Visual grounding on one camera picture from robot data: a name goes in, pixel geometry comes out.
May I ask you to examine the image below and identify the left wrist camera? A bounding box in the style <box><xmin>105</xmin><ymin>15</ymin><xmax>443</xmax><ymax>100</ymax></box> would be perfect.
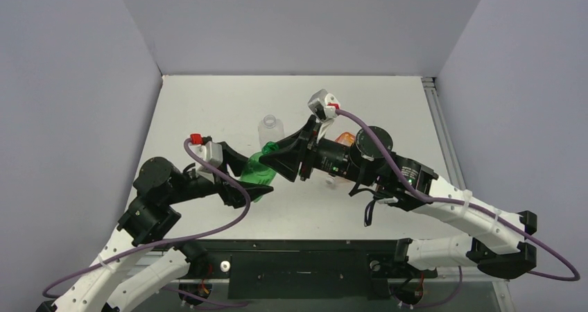
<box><xmin>185</xmin><ymin>133</ymin><xmax>223</xmax><ymax>182</ymax></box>

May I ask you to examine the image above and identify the green plastic bottle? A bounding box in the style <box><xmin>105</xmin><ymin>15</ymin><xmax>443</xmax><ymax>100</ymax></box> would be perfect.
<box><xmin>240</xmin><ymin>141</ymin><xmax>279</xmax><ymax>186</ymax></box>

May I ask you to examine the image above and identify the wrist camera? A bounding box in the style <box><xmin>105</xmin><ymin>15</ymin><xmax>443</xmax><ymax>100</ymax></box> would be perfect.
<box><xmin>307</xmin><ymin>89</ymin><xmax>340</xmax><ymax>142</ymax></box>
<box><xmin>185</xmin><ymin>133</ymin><xmax>223</xmax><ymax>182</ymax></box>

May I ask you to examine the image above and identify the orange label plastic bottle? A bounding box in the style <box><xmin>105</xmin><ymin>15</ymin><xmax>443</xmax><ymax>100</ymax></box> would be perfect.
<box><xmin>324</xmin><ymin>132</ymin><xmax>357</xmax><ymax>188</ymax></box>

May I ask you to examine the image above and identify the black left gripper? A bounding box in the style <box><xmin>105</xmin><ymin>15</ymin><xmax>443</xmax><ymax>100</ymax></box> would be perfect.
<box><xmin>167</xmin><ymin>144</ymin><xmax>275</xmax><ymax>205</ymax></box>

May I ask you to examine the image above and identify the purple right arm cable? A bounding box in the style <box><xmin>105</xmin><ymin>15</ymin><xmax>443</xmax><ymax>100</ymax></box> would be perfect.
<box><xmin>335</xmin><ymin>108</ymin><xmax>581</xmax><ymax>282</ymax></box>

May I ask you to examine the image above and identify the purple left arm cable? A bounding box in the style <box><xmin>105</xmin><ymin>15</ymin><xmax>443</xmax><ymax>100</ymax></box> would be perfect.
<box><xmin>42</xmin><ymin>137</ymin><xmax>252</xmax><ymax>300</ymax></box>

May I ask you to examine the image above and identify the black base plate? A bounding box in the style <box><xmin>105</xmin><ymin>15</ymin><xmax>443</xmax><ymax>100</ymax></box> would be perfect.
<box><xmin>181</xmin><ymin>239</ymin><xmax>438</xmax><ymax>300</ymax></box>

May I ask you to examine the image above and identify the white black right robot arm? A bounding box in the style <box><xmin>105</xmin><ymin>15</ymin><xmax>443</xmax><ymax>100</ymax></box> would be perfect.
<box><xmin>260</xmin><ymin>117</ymin><xmax>537</xmax><ymax>279</ymax></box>

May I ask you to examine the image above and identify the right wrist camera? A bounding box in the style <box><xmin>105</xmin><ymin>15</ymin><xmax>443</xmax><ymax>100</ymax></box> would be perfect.
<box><xmin>307</xmin><ymin>89</ymin><xmax>340</xmax><ymax>142</ymax></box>

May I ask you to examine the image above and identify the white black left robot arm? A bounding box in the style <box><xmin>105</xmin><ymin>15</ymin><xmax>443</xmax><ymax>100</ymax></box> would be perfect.
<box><xmin>39</xmin><ymin>134</ymin><xmax>272</xmax><ymax>311</ymax></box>

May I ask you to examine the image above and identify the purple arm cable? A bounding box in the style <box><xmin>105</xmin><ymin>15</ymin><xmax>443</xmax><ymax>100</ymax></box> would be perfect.
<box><xmin>335</xmin><ymin>108</ymin><xmax>581</xmax><ymax>282</ymax></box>
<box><xmin>42</xmin><ymin>137</ymin><xmax>252</xmax><ymax>300</ymax></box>

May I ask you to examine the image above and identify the aluminium table edge rail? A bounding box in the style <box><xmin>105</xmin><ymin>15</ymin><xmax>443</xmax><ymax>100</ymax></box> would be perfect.
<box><xmin>421</xmin><ymin>77</ymin><xmax>467</xmax><ymax>189</ymax></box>

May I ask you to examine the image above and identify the clear square plastic bottle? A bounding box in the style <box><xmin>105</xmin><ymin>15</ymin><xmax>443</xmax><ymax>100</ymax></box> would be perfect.
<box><xmin>258</xmin><ymin>114</ymin><xmax>285</xmax><ymax>148</ymax></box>

